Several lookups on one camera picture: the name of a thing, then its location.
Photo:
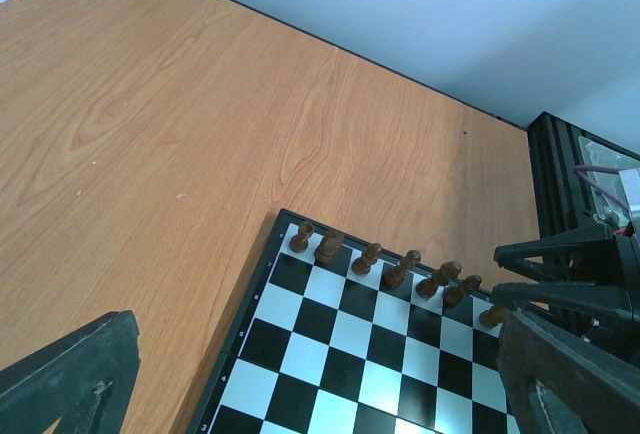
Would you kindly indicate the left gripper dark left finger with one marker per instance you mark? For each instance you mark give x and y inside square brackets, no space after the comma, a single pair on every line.
[80,383]

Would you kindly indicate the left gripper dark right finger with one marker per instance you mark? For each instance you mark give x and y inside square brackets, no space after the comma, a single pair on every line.
[556,382]

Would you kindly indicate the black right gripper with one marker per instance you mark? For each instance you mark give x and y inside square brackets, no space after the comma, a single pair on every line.
[589,254]

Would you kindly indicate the dark chess bishop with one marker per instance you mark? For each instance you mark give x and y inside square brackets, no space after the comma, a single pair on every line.
[494,316]

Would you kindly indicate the dark brown chess piece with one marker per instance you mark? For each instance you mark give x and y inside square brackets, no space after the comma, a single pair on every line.
[454,295]

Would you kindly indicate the dark chess pawn tray edge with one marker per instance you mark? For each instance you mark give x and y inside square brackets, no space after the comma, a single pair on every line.
[300,241]

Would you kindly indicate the dark chess knight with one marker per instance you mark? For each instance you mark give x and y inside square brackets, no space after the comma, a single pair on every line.
[329,246]

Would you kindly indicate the black white chessboard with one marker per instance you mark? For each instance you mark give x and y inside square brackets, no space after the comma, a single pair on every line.
[315,348]

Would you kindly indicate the black side frame rail right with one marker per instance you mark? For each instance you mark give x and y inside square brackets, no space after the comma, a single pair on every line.
[563,200]

